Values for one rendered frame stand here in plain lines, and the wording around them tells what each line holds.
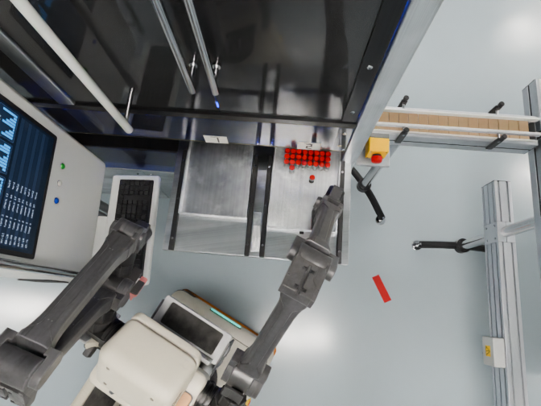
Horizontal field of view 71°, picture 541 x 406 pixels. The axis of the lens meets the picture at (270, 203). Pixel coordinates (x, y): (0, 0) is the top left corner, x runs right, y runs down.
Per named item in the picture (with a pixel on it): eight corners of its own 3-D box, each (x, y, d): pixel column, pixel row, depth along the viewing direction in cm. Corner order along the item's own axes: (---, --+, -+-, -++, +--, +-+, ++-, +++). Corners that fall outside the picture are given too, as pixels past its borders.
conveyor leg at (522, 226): (451, 238, 223) (536, 205, 149) (466, 239, 223) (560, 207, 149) (451, 254, 221) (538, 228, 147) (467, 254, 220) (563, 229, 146)
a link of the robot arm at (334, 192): (314, 203, 117) (339, 217, 116) (330, 173, 121) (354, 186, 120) (307, 214, 128) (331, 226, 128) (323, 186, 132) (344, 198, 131)
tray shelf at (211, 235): (181, 134, 158) (179, 133, 156) (351, 147, 155) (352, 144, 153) (163, 250, 145) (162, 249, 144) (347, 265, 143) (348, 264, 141)
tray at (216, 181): (192, 133, 156) (190, 130, 152) (255, 138, 155) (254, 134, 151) (179, 214, 147) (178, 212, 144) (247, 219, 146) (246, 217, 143)
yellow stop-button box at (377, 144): (365, 140, 145) (369, 132, 138) (384, 142, 145) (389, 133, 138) (365, 159, 143) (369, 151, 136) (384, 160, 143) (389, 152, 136)
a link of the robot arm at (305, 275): (280, 271, 74) (326, 296, 73) (299, 234, 85) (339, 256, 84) (216, 385, 98) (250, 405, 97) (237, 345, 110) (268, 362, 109)
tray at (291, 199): (275, 145, 154) (275, 142, 150) (340, 151, 153) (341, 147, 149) (266, 228, 145) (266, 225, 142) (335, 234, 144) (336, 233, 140)
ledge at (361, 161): (357, 133, 156) (357, 131, 155) (388, 135, 156) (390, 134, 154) (356, 165, 153) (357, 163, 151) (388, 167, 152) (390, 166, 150)
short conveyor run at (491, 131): (353, 146, 157) (361, 129, 142) (355, 112, 161) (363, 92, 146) (524, 158, 154) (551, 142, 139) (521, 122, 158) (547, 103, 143)
